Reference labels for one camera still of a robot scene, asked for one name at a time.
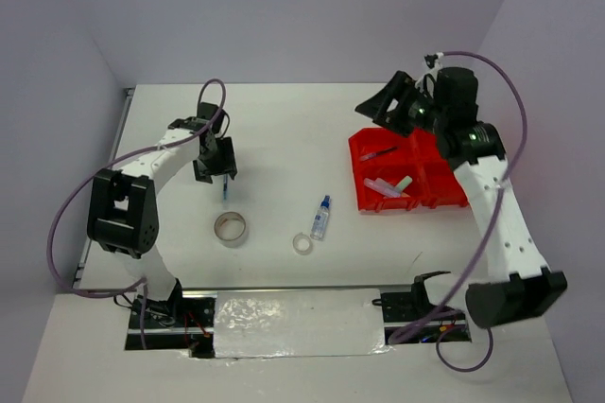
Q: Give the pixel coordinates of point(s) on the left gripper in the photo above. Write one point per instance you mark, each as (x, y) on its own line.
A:
(226, 166)

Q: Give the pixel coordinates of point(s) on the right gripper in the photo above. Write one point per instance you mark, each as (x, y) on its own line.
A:
(400, 86)

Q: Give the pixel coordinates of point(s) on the blue pen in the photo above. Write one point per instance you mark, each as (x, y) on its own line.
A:
(371, 155)
(225, 188)

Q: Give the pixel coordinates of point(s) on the large tape roll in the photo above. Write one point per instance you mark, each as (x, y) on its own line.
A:
(231, 229)

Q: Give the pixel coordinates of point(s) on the pink highlighter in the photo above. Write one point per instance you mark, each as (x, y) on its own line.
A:
(379, 184)

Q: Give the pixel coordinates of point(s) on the green highlighter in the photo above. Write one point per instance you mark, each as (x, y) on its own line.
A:
(404, 183)

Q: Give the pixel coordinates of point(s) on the purple highlighter cap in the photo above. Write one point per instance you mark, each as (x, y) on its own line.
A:
(391, 193)

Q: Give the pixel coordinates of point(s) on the small clear tape roll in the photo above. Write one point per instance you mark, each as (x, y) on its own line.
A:
(302, 244)

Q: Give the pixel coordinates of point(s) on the blue spray bottle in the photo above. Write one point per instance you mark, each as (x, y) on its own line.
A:
(321, 217)

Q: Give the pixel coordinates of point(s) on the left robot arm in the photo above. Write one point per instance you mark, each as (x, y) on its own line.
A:
(123, 213)

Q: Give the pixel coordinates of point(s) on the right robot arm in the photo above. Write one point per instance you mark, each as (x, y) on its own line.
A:
(521, 285)

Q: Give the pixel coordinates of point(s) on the red compartment tray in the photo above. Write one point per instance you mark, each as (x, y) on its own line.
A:
(433, 186)

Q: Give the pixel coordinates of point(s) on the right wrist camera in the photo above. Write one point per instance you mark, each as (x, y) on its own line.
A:
(432, 64)

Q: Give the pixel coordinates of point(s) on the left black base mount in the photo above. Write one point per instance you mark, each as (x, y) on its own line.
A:
(189, 328)

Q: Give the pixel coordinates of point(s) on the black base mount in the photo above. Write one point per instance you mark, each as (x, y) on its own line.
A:
(189, 328)
(402, 308)

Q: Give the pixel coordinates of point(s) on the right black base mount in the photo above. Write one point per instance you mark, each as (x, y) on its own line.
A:
(402, 308)

